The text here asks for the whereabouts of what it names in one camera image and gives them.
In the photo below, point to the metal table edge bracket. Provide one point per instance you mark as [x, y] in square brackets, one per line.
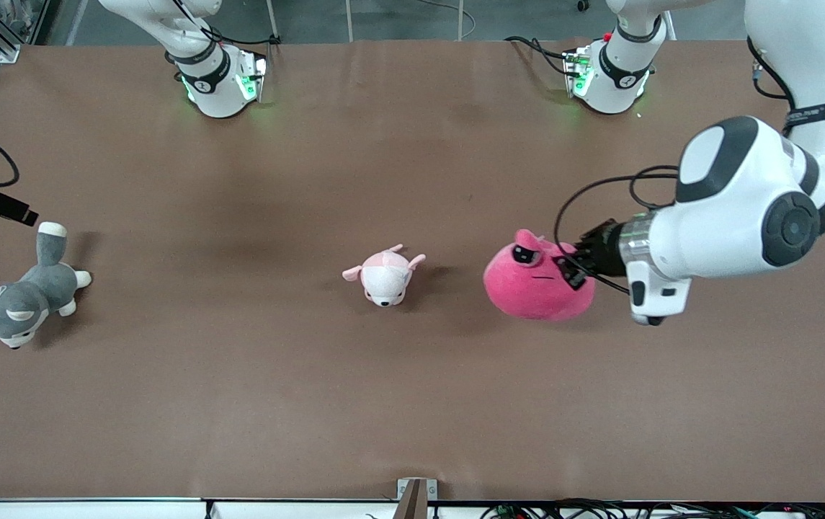
[412, 497]

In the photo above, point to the small white pink plush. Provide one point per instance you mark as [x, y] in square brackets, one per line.
[385, 277]

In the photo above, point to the pink round plush toy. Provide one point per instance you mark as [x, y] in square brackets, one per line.
[534, 288]

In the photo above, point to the grey white husky plush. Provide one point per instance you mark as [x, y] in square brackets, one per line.
[27, 303]

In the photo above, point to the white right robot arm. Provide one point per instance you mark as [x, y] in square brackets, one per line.
[214, 90]

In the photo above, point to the white table edge rail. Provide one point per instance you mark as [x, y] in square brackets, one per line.
[95, 509]

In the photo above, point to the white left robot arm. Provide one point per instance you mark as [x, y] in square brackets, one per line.
[729, 216]

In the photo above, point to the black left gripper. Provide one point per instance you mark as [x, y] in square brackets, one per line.
[602, 250]

